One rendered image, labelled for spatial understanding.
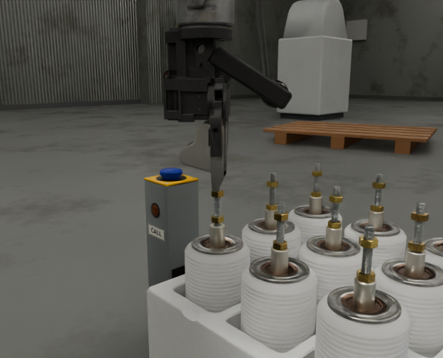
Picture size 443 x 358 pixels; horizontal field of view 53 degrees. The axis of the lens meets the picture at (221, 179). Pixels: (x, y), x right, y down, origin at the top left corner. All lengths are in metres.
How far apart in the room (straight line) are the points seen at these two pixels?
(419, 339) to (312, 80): 4.71
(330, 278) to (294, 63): 4.78
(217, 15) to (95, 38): 7.59
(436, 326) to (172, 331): 0.34
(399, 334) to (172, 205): 0.42
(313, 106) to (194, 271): 4.64
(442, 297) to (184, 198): 0.42
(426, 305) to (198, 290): 0.29
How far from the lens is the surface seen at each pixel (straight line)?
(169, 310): 0.65
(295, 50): 5.33
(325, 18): 5.30
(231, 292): 0.63
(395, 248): 0.73
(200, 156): 0.59
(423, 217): 0.58
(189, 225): 0.79
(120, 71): 8.36
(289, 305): 0.54
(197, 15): 0.58
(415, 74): 10.54
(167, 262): 0.79
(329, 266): 0.62
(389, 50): 10.80
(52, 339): 0.95
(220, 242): 0.64
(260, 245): 0.69
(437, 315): 0.59
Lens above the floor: 0.49
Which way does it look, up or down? 13 degrees down
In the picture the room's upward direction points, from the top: straight up
